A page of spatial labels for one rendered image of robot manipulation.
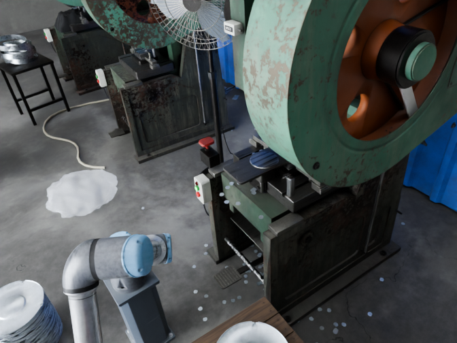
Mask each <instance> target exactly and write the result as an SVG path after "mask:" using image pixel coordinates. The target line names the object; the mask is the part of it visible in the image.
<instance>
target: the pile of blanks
mask: <svg viewBox="0 0 457 343"><path fill-rule="evenodd" d="M43 290H44V289H43ZM41 305H42V306H41V308H40V310H39V312H38V313H37V314H36V315H35V317H34V318H33V319H32V320H31V321H30V322H29V323H27V324H26V325H25V326H24V327H22V328H21V329H19V330H18V331H15V332H14V333H11V334H8V335H6V336H0V343H58V341H59V339H60V337H61V334H62V331H63V323H62V322H61V321H62V320H61V318H60V316H59V315H58V312H57V311H56V309H55V307H54V306H53V304H52V302H51V301H50V300H49V298H48V296H47V295H46V293H45V291H44V302H43V303H42V304H41Z"/></svg>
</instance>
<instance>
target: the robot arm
mask: <svg viewBox="0 0 457 343"><path fill-rule="evenodd" d="M170 262H172V246H171V235H170V234H169V233H162V234H154V235H140V234H134V235H131V234H130V233H128V232H126V231H120V232H117V233H114V234H113V235H111V236H110V237H109V238H94V239H89V240H86V241H84V242H82V243H81V244H79V245H78V246H77V247H76V248H75V249H74V250H73V251H72V253H71V254H70V255H69V257H68V259H67V262H66V264H65V267H64V270H63V293H64V294H66V295H68V298H69V307H70V313H71V322H72V327H73V336H74V341H75V343H103V338H102V333H101V322H100V316H99V306H98V300H97V287H98V286H99V280H108V279H110V280H111V284H112V286H113V288H114V290H115V291H117V292H119V293H132V292H134V291H136V290H138V289H140V288H141V287H142V286H143V285H144V284H145V282H146V280H147V278H148V274H149V273H150V271H151V269H152V266H154V265H158V264H162V263H164V264H167V263H170Z"/></svg>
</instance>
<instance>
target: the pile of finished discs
mask: <svg viewBox="0 0 457 343"><path fill-rule="evenodd" d="M217 343H288V342H287V341H286V339H285V337H284V336H283V335H282V334H281V333H280V332H279V331H278V330H277V329H275V328H274V327H272V326H270V325H268V324H266V323H262V322H258V323H257V322H256V323H255V322H252V321H246V322H242V323H238V324H236V325H233V326H232V327H230V328H229V329H227V330H226V331H225V332H224V333H223V334H222V335H221V336H220V338H219V340H218V341H217Z"/></svg>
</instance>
